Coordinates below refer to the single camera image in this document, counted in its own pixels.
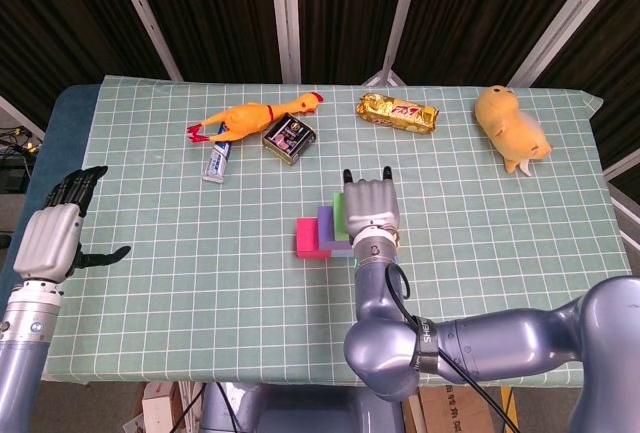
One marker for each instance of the black rectangular tin can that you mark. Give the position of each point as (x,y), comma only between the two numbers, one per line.
(290,139)

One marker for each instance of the white metal frame post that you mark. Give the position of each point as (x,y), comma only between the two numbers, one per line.
(403,13)
(20,120)
(622,165)
(565,18)
(286,18)
(145,15)

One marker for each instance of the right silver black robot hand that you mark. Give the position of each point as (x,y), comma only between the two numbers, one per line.
(370,203)

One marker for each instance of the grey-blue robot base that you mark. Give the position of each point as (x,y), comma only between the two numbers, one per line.
(300,410)

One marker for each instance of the red foam cube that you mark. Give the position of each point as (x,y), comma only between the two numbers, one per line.
(307,238)

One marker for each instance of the white blue toothpaste tube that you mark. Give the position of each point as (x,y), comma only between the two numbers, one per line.
(217,163)

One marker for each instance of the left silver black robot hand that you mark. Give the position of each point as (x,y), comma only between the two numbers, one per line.
(50,238)

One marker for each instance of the green foam cube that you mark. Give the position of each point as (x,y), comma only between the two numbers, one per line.
(339,215)

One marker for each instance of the dark blue table pad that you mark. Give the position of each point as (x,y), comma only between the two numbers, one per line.
(55,153)

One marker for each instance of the yellow plush animal toy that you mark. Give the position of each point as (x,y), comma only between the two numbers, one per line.
(510,125)

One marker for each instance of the green checkered tablecloth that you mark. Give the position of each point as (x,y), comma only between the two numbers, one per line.
(200,303)

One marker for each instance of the blue foam cube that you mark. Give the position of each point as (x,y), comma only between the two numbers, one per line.
(342,253)

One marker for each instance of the black pleated curtain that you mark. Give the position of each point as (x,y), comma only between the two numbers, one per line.
(215,13)

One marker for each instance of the brown cardboard box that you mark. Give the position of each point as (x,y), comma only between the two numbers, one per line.
(460,408)

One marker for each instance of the orange rubber chicken toy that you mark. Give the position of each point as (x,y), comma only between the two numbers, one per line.
(242,120)

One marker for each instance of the gold biscuit packet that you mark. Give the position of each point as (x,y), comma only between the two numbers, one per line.
(397,113)

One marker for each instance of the purple foam cube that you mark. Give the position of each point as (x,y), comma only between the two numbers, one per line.
(326,227)

